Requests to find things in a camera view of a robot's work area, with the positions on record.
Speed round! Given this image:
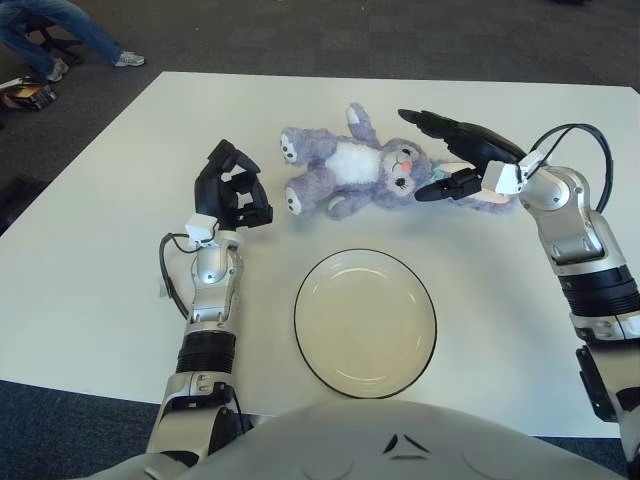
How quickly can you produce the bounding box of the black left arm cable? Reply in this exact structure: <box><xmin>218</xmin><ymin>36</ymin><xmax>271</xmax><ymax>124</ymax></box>
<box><xmin>158</xmin><ymin>232</ymin><xmax>194</xmax><ymax>321</ymax></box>

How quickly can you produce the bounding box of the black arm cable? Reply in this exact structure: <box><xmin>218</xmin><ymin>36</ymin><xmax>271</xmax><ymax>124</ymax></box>
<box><xmin>158</xmin><ymin>232</ymin><xmax>194</xmax><ymax>321</ymax></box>
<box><xmin>529</xmin><ymin>122</ymin><xmax>615</xmax><ymax>211</ymax></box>

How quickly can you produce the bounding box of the grey robot torso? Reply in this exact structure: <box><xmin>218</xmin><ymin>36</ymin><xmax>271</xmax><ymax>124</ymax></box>
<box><xmin>94</xmin><ymin>398</ymin><xmax>631</xmax><ymax>480</ymax></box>

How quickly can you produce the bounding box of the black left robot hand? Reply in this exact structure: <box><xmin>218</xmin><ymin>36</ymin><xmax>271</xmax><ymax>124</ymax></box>
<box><xmin>193</xmin><ymin>139</ymin><xmax>275</xmax><ymax>235</ymax></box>

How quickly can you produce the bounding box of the white plate with black rim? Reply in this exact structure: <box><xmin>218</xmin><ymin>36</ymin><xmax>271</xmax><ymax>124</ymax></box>
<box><xmin>293</xmin><ymin>248</ymin><xmax>439</xmax><ymax>401</ymax></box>

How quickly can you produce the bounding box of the black swivel chair base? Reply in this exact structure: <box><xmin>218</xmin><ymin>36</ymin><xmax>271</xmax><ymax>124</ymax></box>
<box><xmin>24</xmin><ymin>12</ymin><xmax>85</xmax><ymax>66</ymax></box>

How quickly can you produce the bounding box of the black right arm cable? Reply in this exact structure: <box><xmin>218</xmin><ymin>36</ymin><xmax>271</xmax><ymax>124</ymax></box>
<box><xmin>529</xmin><ymin>122</ymin><xmax>615</xmax><ymax>211</ymax></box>

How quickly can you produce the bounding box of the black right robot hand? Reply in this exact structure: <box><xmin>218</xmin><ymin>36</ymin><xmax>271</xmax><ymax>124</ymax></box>
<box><xmin>398</xmin><ymin>108</ymin><xmax>530</xmax><ymax>203</ymax></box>

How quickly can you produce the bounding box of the cardboard box of books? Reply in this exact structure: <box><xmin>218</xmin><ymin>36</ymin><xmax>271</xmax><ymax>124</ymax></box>
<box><xmin>0</xmin><ymin>74</ymin><xmax>59</xmax><ymax>112</ymax></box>

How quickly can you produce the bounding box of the purple plush bunny doll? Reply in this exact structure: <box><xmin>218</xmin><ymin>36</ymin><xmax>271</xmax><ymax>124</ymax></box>
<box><xmin>278</xmin><ymin>102</ymin><xmax>516</xmax><ymax>221</ymax></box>

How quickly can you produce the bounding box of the blue jeans person leg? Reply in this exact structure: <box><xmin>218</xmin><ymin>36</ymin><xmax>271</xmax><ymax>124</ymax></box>
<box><xmin>0</xmin><ymin>0</ymin><xmax>56</xmax><ymax>76</ymax></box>
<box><xmin>29</xmin><ymin>0</ymin><xmax>126</xmax><ymax>64</ymax></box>

